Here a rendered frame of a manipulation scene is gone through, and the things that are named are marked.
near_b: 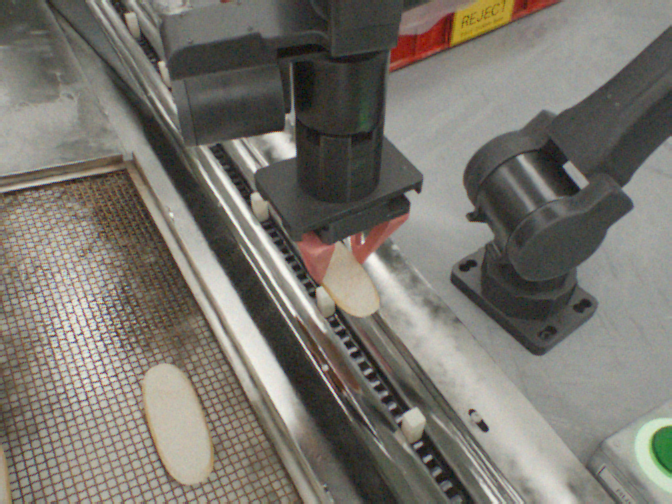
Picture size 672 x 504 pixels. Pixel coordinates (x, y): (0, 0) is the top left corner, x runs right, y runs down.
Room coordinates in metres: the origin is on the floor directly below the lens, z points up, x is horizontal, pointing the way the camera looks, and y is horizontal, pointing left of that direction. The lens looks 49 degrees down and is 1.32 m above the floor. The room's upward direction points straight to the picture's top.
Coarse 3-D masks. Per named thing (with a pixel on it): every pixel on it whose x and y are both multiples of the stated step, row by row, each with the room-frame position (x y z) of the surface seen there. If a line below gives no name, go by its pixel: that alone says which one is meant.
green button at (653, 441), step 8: (656, 432) 0.20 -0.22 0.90; (664, 432) 0.19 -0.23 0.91; (648, 440) 0.19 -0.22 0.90; (656, 440) 0.19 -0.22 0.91; (664, 440) 0.19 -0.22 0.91; (648, 448) 0.19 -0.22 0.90; (656, 448) 0.18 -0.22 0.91; (664, 448) 0.18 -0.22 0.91; (656, 456) 0.18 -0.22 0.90; (664, 456) 0.18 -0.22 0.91; (656, 464) 0.17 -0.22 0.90; (664, 464) 0.17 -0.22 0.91; (664, 472) 0.17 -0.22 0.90
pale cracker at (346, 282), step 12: (336, 252) 0.34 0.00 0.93; (348, 252) 0.34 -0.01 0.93; (336, 264) 0.33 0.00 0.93; (348, 264) 0.33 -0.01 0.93; (324, 276) 0.31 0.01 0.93; (336, 276) 0.31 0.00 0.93; (348, 276) 0.31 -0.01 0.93; (360, 276) 0.31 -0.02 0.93; (324, 288) 0.31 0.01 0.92; (336, 288) 0.30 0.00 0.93; (348, 288) 0.30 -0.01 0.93; (360, 288) 0.30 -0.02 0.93; (372, 288) 0.30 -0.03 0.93; (336, 300) 0.29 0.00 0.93; (348, 300) 0.29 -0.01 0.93; (360, 300) 0.29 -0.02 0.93; (372, 300) 0.29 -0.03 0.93; (348, 312) 0.28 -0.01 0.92; (360, 312) 0.28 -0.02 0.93; (372, 312) 0.28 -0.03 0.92
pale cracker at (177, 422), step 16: (160, 368) 0.25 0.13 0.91; (176, 368) 0.25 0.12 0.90; (144, 384) 0.23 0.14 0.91; (160, 384) 0.23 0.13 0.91; (176, 384) 0.23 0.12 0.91; (144, 400) 0.22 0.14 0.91; (160, 400) 0.22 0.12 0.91; (176, 400) 0.22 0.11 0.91; (192, 400) 0.22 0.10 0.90; (160, 416) 0.20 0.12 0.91; (176, 416) 0.21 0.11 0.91; (192, 416) 0.21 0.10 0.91; (160, 432) 0.19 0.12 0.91; (176, 432) 0.19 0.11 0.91; (192, 432) 0.19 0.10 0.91; (208, 432) 0.20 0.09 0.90; (160, 448) 0.18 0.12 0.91; (176, 448) 0.18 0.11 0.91; (192, 448) 0.18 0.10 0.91; (208, 448) 0.18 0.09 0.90; (176, 464) 0.17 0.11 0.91; (192, 464) 0.17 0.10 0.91; (208, 464) 0.17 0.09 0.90; (192, 480) 0.16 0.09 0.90
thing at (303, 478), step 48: (0, 192) 0.43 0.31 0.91; (96, 192) 0.45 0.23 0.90; (144, 192) 0.45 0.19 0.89; (0, 240) 0.37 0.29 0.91; (48, 240) 0.37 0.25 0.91; (192, 288) 0.33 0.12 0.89; (48, 336) 0.27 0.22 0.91; (144, 336) 0.28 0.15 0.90; (0, 384) 0.23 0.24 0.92; (48, 432) 0.19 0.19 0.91; (96, 432) 0.19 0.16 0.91; (144, 432) 0.20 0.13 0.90; (288, 432) 0.20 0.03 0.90; (240, 480) 0.17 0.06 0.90; (288, 480) 0.17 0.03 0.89
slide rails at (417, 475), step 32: (96, 0) 0.91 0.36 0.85; (128, 0) 0.91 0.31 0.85; (128, 32) 0.82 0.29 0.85; (160, 96) 0.67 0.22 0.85; (224, 192) 0.49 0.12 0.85; (256, 192) 0.50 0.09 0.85; (256, 224) 0.45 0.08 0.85; (288, 288) 0.36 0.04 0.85; (320, 320) 0.33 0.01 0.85; (352, 320) 0.33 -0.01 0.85; (384, 352) 0.29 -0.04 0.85; (352, 384) 0.26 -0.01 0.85; (416, 384) 0.26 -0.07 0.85; (384, 416) 0.24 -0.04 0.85; (448, 448) 0.21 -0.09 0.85; (416, 480) 0.18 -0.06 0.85; (480, 480) 0.18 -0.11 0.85
